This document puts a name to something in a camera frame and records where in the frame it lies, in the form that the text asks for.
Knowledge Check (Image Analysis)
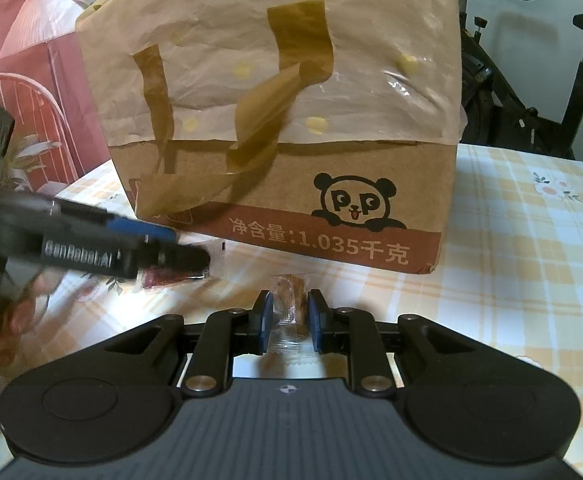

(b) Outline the dark red small packet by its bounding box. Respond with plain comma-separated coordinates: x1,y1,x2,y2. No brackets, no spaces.
136,269,209,289

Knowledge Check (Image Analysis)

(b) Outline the clear brown candy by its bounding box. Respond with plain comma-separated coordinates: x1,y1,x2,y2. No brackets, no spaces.
267,273,320,365

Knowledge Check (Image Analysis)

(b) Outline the left human hand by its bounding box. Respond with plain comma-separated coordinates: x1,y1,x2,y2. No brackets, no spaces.
0,269,65,367

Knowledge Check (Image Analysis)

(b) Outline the printed room scene curtain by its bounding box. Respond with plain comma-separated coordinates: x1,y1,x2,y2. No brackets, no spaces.
0,0,109,194

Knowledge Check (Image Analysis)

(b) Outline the checkered yellow tablecloth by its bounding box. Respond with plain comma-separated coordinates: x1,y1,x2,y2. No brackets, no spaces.
0,145,583,473

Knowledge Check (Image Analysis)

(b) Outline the brown cardboard box with liner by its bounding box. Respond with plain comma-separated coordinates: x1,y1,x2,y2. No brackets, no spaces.
76,0,463,274

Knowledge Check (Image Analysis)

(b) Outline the black exercise bike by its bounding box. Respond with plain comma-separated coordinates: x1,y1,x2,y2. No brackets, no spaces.
459,0,583,160

